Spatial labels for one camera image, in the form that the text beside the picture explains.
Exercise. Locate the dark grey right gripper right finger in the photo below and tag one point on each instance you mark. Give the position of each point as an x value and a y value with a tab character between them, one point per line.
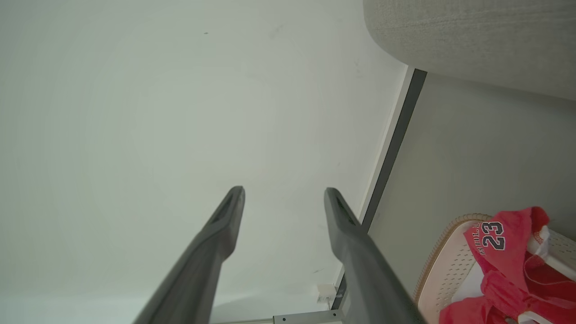
364	270

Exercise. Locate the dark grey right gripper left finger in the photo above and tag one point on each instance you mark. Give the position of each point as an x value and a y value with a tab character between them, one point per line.
211	252

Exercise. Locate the red trousers with white stripe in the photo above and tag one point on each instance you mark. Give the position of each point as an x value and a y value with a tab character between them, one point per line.
504	297

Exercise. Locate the white perforated laundry basket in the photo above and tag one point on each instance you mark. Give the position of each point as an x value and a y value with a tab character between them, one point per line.
450	279

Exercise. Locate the dark baseboard strip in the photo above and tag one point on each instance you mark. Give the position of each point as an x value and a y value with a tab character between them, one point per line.
396	144

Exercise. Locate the red jersey with number 23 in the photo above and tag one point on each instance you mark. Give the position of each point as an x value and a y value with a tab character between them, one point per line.
504	252

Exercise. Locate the grey fabric cushion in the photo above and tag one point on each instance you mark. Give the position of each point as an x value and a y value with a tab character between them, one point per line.
486	40

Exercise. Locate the small white wall box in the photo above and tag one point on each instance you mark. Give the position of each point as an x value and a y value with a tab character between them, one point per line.
326	292

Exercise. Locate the grey metal bracket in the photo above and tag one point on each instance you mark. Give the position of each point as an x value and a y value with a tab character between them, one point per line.
310	317

